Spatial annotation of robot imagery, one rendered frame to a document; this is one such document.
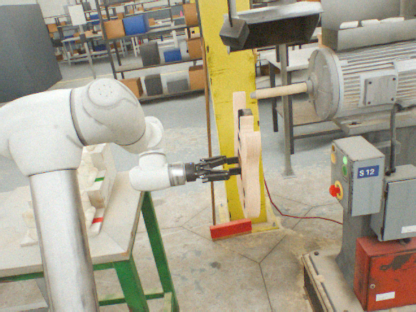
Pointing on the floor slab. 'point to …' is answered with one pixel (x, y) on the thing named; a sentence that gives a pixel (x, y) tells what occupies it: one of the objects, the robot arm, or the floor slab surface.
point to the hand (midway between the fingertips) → (238, 164)
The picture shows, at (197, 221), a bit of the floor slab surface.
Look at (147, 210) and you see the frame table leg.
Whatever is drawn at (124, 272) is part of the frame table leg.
